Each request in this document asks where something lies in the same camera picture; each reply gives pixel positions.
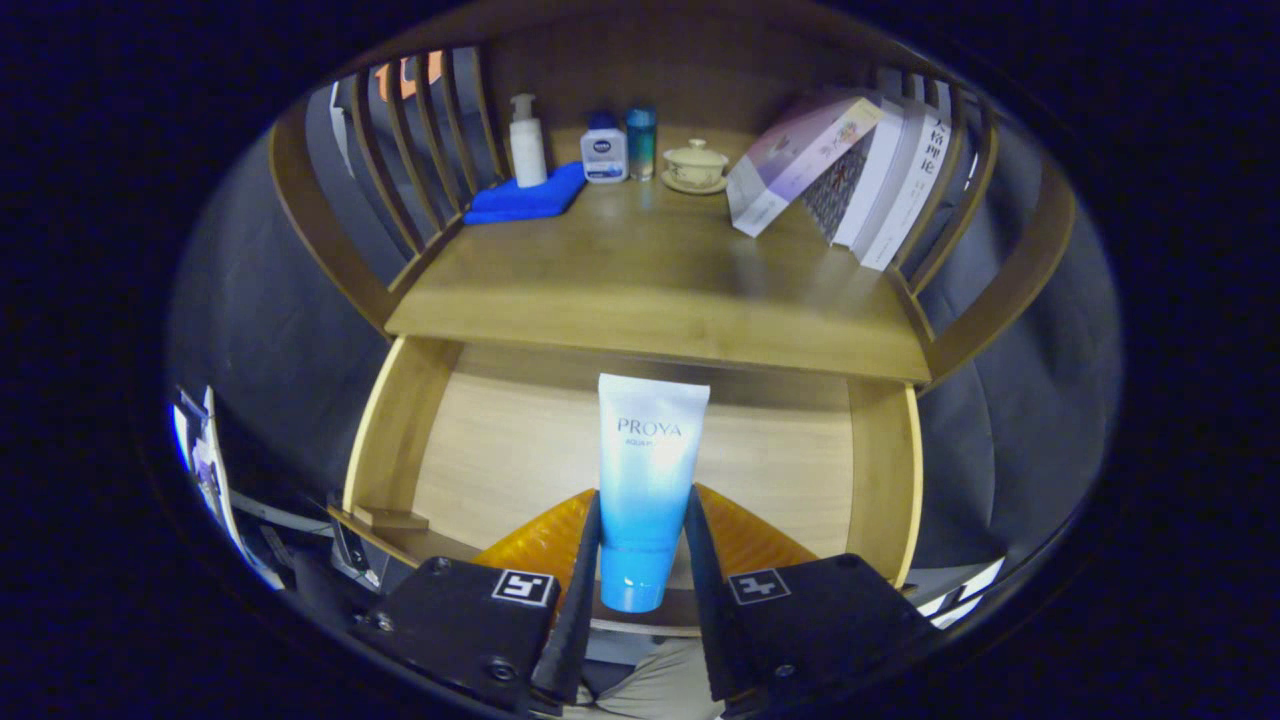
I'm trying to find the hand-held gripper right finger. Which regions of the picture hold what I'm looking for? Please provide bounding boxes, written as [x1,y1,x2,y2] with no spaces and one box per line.
[683,483,941,716]

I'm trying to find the patterned cover white book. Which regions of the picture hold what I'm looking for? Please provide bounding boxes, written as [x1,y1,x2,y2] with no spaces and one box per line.
[800,100,906,249]

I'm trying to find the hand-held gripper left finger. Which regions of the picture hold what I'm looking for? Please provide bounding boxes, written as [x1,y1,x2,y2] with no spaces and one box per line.
[350,487,604,713]

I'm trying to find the blue folded cloth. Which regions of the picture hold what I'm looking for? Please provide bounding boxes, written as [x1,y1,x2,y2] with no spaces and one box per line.
[462,162,589,227]

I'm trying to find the wooden countertop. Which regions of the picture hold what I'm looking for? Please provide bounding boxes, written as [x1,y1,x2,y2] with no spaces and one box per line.
[385,125,933,384]

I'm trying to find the white side shelf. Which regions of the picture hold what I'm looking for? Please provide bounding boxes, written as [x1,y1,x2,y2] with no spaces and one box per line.
[172,385,286,591]

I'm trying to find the wooden cabinet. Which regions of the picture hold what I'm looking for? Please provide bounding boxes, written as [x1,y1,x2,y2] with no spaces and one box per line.
[268,0,1079,391]

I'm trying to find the beige lidded teacup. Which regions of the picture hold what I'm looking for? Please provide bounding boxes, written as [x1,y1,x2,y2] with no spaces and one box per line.
[661,138,731,196]

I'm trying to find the white pump bottle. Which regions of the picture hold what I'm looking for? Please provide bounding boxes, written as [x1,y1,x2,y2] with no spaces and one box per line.
[508,93,549,189]

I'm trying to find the wooden drawer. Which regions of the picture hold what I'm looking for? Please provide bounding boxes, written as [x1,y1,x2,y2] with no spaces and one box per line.
[328,335,924,636]

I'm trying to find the white book black lettering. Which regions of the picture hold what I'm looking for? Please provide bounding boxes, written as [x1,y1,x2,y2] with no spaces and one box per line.
[853,100,953,273]

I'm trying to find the person's beige trousers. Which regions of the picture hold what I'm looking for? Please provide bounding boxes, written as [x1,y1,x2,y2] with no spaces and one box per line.
[565,635,726,720]

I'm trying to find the blue white cosmetic tube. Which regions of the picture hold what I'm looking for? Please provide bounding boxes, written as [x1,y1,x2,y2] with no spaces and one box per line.
[597,372,712,614]

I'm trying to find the pink purple book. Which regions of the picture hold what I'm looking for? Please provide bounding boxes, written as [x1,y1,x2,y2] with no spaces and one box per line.
[726,95,886,239]

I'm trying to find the teal cylindrical bottle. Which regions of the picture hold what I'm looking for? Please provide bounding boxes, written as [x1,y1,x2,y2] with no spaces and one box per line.
[626,106,659,183]

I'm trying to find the white lotion bottle blue cap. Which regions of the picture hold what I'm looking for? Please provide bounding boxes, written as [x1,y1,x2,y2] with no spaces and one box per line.
[580,111,630,185]

